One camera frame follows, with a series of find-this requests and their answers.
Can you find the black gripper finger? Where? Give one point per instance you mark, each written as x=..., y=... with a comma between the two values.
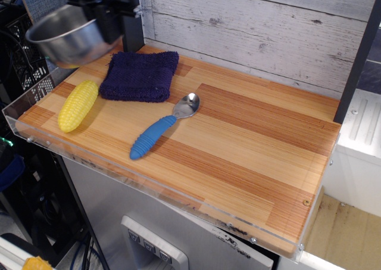
x=109, y=23

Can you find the stainless steel bowl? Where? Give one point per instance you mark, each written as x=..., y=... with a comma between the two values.
x=68, y=39

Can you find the purple folded towel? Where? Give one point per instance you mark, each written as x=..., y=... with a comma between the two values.
x=139, y=77

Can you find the yellow toy corn cob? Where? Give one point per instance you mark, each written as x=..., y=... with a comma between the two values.
x=77, y=106

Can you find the black plastic crate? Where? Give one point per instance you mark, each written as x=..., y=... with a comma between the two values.
x=23, y=61

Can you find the toy fridge dispenser panel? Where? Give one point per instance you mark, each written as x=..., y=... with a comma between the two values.
x=158, y=253

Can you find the yellow object bottom left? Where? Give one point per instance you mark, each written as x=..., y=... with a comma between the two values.
x=36, y=263

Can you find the white toy sink counter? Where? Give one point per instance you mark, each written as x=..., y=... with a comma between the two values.
x=353, y=174

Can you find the clear acrylic table guard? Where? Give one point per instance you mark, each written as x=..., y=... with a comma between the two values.
x=247, y=166

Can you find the dark vertical post left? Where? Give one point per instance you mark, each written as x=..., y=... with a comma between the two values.
x=132, y=27

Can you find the dark vertical post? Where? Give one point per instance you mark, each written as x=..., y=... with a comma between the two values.
x=359, y=62
x=132, y=27

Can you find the blue handled metal spoon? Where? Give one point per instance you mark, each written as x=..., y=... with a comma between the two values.
x=186, y=107

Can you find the dark vertical post right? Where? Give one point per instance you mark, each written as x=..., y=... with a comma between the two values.
x=359, y=62

